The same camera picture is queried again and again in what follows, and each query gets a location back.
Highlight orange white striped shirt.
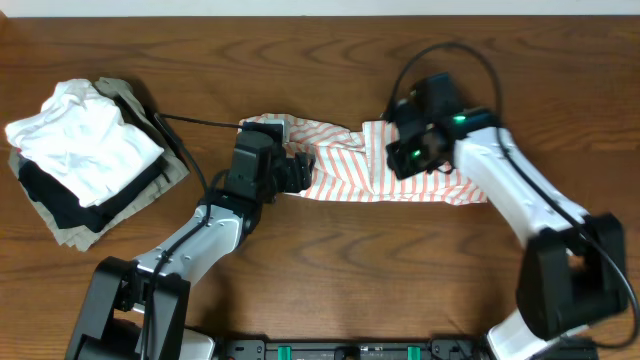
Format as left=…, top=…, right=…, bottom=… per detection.
left=240, top=113, right=487, bottom=205

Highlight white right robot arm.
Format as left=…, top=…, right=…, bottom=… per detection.
left=382, top=103, right=639, bottom=359

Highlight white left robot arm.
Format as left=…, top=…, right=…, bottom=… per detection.
left=65, top=150, right=315, bottom=360

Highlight white folded shirt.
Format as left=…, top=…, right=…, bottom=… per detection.
left=5, top=79, right=163, bottom=207

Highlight beige folded garment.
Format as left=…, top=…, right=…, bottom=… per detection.
left=8, top=77, right=189, bottom=251

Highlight black folded garment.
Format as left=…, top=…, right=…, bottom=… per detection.
left=18, top=96, right=164, bottom=233

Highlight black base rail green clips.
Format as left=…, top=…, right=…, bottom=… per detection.
left=213, top=336, right=493, bottom=360

